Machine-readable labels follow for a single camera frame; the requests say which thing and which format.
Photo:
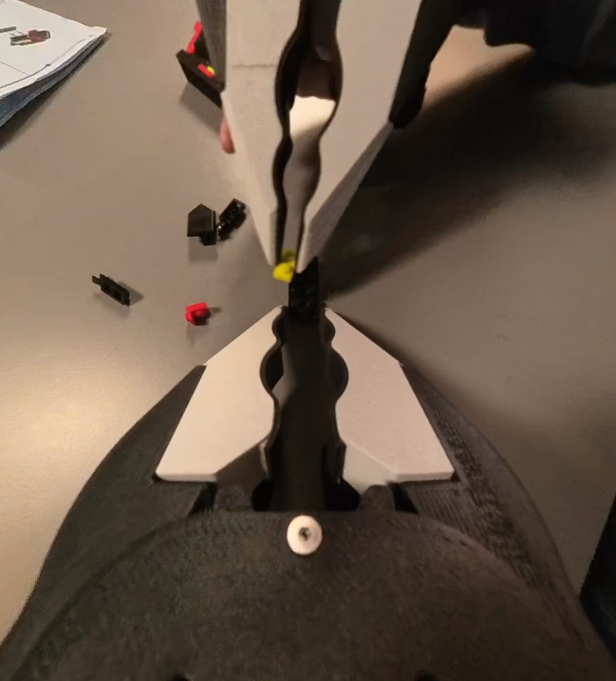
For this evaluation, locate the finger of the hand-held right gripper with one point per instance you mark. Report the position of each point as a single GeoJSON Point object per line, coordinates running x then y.
{"type": "Point", "coordinates": [249, 106]}
{"type": "Point", "coordinates": [361, 106]}

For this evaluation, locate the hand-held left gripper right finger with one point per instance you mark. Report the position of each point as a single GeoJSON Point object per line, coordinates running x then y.
{"type": "Point", "coordinates": [393, 420]}

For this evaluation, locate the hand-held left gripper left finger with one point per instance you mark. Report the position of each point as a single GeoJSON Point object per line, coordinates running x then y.
{"type": "Point", "coordinates": [217, 420]}

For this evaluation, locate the red yellow black brick model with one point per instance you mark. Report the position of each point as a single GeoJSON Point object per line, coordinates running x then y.
{"type": "Point", "coordinates": [199, 74]}

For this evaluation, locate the black brick block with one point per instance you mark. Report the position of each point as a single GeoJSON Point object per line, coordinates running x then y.
{"type": "Point", "coordinates": [305, 298]}

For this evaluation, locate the yellow brick plate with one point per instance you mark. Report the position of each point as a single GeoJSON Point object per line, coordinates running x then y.
{"type": "Point", "coordinates": [284, 268]}

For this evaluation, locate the person's right forearm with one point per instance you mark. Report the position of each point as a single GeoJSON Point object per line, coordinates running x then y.
{"type": "Point", "coordinates": [563, 37]}

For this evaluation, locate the person's right hand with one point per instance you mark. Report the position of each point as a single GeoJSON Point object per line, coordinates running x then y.
{"type": "Point", "coordinates": [227, 135]}

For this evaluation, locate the small red brick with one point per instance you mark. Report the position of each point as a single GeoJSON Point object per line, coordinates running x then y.
{"type": "Point", "coordinates": [196, 314]}

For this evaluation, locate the small dark clip brick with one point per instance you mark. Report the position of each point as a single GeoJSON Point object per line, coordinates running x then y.
{"type": "Point", "coordinates": [232, 215]}

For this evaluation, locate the black clip brick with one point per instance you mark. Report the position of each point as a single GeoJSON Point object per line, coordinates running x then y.
{"type": "Point", "coordinates": [112, 290]}

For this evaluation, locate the open instruction booklet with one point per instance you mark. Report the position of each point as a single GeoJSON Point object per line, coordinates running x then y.
{"type": "Point", "coordinates": [15, 69]}

